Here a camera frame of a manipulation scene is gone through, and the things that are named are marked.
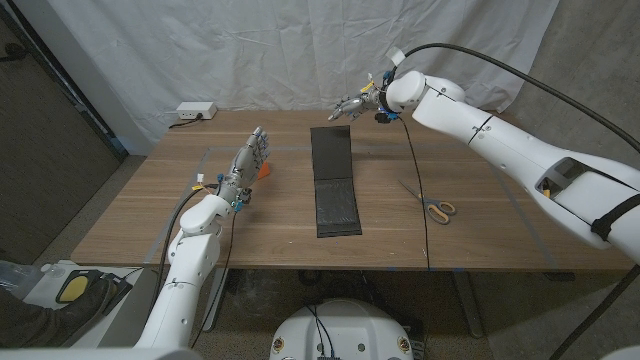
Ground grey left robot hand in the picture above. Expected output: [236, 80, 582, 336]
[218, 126, 271, 201]

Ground white backdrop cloth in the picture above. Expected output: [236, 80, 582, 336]
[47, 0, 560, 156]

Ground black torso cable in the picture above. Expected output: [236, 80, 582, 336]
[304, 303, 337, 360]

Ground clear plastic bag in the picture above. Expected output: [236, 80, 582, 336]
[0, 259, 46, 299]

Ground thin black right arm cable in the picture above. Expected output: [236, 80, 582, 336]
[398, 115, 432, 272]

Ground yellow black foot pedal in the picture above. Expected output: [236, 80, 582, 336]
[54, 269, 134, 316]

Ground white power outlet box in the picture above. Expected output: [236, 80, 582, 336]
[176, 101, 218, 121]

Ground black arm strap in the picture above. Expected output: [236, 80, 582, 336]
[590, 193, 640, 242]

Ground person's dark foot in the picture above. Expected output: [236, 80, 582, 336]
[0, 277, 119, 349]

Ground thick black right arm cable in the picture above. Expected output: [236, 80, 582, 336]
[397, 42, 640, 360]

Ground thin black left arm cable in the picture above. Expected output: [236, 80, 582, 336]
[189, 207, 239, 350]

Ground black cloth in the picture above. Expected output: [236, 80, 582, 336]
[309, 124, 363, 239]

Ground orange grey handled scissors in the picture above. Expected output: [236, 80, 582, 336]
[397, 178, 458, 226]

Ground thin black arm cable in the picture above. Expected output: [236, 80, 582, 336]
[398, 115, 432, 272]
[189, 207, 239, 350]

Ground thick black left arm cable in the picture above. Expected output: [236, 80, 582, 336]
[147, 183, 221, 321]

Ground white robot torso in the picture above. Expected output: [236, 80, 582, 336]
[269, 298, 414, 360]

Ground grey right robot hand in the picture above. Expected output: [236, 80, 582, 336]
[327, 89, 389, 123]

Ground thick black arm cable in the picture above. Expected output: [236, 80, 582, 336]
[147, 183, 221, 321]
[397, 42, 640, 360]

